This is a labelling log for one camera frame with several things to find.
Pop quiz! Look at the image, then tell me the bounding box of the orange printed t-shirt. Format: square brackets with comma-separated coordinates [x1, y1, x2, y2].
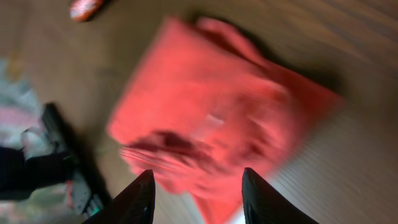
[108, 17, 341, 223]

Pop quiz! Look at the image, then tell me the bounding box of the black folded printed shirt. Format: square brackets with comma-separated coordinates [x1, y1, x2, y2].
[70, 0, 105, 22]

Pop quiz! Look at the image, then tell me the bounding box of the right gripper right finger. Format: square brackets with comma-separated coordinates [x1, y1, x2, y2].
[242, 167, 318, 224]

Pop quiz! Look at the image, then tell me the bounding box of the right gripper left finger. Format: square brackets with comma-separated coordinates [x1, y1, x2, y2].
[83, 169, 155, 224]

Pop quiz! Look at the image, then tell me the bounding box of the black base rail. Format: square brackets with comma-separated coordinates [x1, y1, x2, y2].
[41, 103, 111, 218]

